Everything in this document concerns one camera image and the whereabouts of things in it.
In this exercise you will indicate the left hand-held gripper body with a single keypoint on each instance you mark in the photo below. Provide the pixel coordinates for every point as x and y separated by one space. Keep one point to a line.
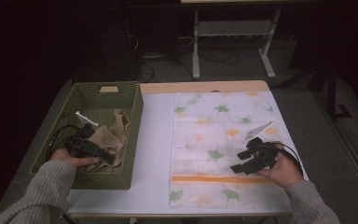
80 144

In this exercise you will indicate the person's right hand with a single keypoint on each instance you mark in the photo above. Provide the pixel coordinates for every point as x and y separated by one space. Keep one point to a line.
286 172

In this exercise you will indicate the white metal desk frame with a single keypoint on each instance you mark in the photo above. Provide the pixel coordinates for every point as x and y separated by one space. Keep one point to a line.
233 28

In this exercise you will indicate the beige garment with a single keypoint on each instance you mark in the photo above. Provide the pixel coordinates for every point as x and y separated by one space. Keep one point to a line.
112 137

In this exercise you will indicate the green woven basket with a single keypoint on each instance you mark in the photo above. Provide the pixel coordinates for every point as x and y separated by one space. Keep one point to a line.
105 99

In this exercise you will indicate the leaf print mesh laundry bag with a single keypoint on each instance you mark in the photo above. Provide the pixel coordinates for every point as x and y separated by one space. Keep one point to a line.
205 130

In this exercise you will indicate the person's left hand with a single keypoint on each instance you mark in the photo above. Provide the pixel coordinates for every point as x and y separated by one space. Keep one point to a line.
65 157

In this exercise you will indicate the white table mat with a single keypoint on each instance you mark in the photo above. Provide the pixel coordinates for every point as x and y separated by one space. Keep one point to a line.
155 137

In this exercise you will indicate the black metal stand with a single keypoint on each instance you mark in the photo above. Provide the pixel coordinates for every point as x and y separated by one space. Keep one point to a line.
332 93

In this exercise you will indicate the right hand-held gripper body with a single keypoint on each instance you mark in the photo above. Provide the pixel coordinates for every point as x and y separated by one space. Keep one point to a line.
262 155

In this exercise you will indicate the long aluminium rail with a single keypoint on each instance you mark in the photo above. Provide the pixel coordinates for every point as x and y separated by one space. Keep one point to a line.
351 152

